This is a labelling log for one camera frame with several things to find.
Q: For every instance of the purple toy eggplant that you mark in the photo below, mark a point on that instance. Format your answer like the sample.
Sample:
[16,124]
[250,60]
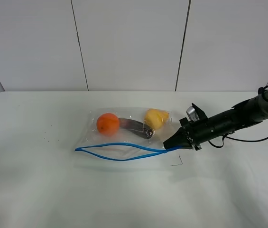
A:
[140,129]

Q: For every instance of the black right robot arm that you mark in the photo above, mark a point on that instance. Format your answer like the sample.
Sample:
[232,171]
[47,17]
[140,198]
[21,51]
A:
[243,115]

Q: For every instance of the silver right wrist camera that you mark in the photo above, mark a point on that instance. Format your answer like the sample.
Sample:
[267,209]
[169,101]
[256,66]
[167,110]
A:
[195,113]

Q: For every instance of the clear zip bag blue seal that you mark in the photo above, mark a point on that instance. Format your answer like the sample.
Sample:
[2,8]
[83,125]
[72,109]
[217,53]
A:
[123,146]

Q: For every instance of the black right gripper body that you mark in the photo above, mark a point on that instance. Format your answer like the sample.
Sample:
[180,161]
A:
[198,133]

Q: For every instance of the orange toy fruit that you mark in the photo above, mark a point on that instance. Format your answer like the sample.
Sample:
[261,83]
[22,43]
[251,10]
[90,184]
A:
[108,124]

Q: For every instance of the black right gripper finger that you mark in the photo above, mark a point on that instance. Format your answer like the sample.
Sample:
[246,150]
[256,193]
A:
[177,142]
[181,134]

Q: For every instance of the yellow toy pear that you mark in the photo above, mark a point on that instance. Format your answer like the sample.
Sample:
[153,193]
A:
[155,118]

